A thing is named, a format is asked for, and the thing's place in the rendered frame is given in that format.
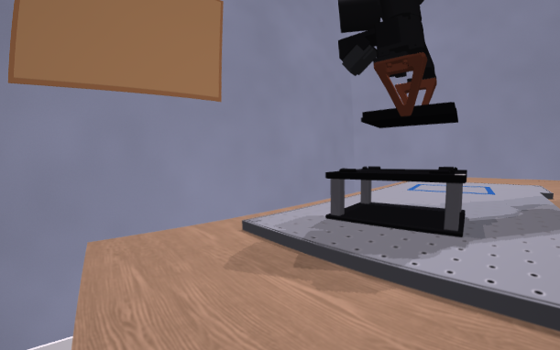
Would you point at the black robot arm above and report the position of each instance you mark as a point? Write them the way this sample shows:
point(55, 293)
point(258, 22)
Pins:
point(355, 51)

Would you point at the blue tape outline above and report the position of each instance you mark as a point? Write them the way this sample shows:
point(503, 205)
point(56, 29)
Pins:
point(489, 190)

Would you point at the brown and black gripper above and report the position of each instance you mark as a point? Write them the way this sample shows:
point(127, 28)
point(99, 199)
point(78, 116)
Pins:
point(396, 64)

